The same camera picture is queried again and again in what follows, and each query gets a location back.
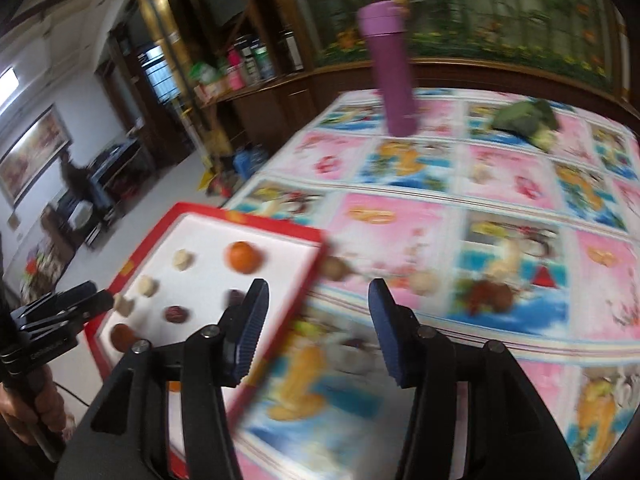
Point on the red white tray box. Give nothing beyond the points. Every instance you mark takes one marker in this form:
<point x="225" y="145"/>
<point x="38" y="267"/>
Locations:
<point x="289" y="255"/>

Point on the dark red jujube right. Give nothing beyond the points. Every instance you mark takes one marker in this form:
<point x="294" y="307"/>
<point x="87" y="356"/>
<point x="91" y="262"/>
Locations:
<point x="234" y="298"/>

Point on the beige pastry piece middle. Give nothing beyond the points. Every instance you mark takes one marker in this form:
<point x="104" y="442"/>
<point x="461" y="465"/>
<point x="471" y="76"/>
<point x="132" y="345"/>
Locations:
<point x="147" y="286"/>

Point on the brown longan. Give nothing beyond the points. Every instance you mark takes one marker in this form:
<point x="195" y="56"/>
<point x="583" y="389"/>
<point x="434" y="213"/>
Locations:
<point x="122" y="337"/>
<point x="334" y="269"/>

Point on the beige pastry piece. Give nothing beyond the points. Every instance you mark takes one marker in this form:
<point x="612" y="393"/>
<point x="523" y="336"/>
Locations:
<point x="182" y="259"/>
<point x="147" y="286"/>
<point x="122" y="305"/>

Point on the wooden cabinet with bottles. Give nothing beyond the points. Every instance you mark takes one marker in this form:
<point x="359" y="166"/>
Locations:
<point x="237" y="65"/>

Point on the framed wall painting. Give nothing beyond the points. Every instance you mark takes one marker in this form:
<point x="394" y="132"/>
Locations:
<point x="32" y="154"/>

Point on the dark red jujube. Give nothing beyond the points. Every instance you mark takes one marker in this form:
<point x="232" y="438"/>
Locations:
<point x="234" y="298"/>
<point x="176" y="314"/>

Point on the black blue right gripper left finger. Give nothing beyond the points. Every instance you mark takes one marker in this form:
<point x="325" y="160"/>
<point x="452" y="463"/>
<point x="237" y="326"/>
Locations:
<point x="218" y="356"/>

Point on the brown longan in tray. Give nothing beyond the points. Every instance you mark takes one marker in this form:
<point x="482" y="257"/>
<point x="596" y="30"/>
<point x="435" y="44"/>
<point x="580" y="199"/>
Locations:
<point x="122" y="337"/>

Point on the colourful fruit print tablecloth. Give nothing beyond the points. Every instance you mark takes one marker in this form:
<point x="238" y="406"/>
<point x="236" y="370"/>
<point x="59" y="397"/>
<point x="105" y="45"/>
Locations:
<point x="469" y="203"/>

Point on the purple thermos bottle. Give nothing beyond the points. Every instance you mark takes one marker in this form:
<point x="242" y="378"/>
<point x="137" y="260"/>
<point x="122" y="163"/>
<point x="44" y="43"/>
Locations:
<point x="383" y="28"/>

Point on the orange tangerine far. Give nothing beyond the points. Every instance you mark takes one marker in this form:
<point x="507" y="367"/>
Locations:
<point x="243" y="257"/>

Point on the beige pastry piece far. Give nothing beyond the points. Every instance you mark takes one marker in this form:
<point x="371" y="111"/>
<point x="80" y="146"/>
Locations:
<point x="182" y="259"/>

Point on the seated person in background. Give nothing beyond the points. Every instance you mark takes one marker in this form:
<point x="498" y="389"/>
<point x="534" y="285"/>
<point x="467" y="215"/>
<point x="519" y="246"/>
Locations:
<point x="77" y="180"/>

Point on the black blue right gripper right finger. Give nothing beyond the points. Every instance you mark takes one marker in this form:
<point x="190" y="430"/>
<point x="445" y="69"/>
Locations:
<point x="420" y="358"/>

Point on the beige pastry piece near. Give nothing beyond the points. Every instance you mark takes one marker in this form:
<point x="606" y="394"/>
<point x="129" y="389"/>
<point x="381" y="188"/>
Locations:
<point x="122" y="305"/>

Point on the person's left hand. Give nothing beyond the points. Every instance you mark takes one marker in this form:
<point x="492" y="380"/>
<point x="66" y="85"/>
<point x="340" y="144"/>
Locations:
<point x="48" y="407"/>

